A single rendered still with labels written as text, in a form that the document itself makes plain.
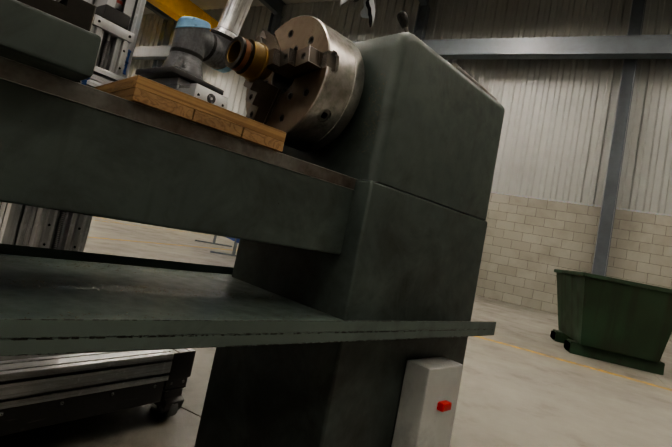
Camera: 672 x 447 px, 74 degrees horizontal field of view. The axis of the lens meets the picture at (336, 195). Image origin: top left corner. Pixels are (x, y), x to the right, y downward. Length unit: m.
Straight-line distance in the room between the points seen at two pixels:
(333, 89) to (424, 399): 0.80
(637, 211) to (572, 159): 1.64
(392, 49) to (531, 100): 10.62
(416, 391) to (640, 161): 10.35
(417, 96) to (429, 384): 0.73
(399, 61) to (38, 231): 1.17
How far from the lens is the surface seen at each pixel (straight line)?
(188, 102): 0.80
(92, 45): 0.71
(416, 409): 1.28
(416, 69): 1.18
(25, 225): 1.70
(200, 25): 1.78
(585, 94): 11.76
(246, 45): 1.06
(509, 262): 10.98
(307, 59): 1.03
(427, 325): 1.17
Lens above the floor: 0.73
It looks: 5 degrees up
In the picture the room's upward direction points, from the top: 11 degrees clockwise
